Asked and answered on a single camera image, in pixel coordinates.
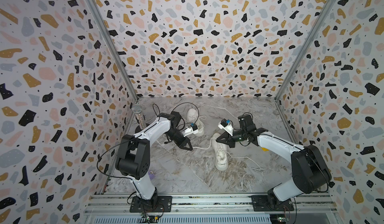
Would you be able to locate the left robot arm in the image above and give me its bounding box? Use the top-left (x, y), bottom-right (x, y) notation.
top-left (115, 111), bottom-right (198, 201)

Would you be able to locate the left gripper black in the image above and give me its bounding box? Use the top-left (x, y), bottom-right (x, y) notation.
top-left (166, 129), bottom-right (194, 151)

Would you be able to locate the aluminium front rail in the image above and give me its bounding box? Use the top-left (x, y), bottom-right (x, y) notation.
top-left (85, 193), bottom-right (337, 216)

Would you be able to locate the aluminium corner post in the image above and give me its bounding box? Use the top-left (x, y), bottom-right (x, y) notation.
top-left (275, 0), bottom-right (336, 104)
top-left (85, 0), bottom-right (139, 103)

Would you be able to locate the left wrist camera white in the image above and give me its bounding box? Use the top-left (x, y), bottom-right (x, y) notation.
top-left (182, 124), bottom-right (199, 137)

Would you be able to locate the white sneaker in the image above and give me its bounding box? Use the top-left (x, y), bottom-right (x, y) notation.
top-left (187, 108), bottom-right (205, 137)
top-left (191, 132), bottom-right (265, 172)

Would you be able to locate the aluminium corner post left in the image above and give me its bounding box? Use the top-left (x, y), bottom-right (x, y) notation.
top-left (85, 0), bottom-right (139, 103)

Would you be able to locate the aluminium corner post right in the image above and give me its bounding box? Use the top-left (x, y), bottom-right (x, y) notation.
top-left (275, 0), bottom-right (336, 104)

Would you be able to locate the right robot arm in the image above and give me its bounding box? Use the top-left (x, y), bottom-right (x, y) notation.
top-left (217, 113), bottom-right (332, 208)

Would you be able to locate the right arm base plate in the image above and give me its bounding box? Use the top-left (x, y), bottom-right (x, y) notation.
top-left (251, 195), bottom-right (294, 212)

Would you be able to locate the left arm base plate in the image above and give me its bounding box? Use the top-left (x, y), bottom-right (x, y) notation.
top-left (130, 196), bottom-right (173, 213)

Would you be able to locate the purple small object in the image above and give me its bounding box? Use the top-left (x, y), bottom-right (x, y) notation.
top-left (148, 171), bottom-right (155, 180)

